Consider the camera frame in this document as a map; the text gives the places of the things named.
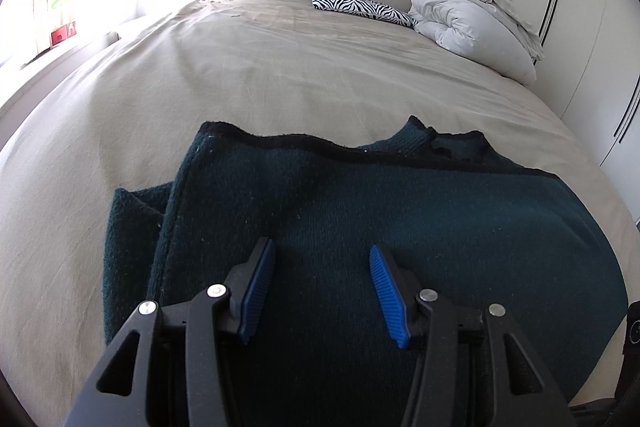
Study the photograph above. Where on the white folded duvet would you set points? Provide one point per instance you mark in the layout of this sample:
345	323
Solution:
465	22

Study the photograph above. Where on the zebra print pillow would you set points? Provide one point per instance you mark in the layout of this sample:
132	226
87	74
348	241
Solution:
360	7

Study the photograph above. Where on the red box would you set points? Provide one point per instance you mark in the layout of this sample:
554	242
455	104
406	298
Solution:
62	36

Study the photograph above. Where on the bed with beige sheet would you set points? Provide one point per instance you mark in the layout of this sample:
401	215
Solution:
280	77

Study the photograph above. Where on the dark green knit sweater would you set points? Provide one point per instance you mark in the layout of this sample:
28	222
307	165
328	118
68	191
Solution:
400	237

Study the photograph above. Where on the white window bench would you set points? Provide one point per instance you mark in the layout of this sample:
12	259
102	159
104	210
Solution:
55	67

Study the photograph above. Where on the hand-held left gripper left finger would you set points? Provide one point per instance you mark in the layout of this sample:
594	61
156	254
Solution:
256	287

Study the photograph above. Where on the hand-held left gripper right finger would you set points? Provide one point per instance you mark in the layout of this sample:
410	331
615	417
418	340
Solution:
389	292

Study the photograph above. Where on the white wardrobe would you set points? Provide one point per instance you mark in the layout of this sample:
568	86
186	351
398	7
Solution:
585	17

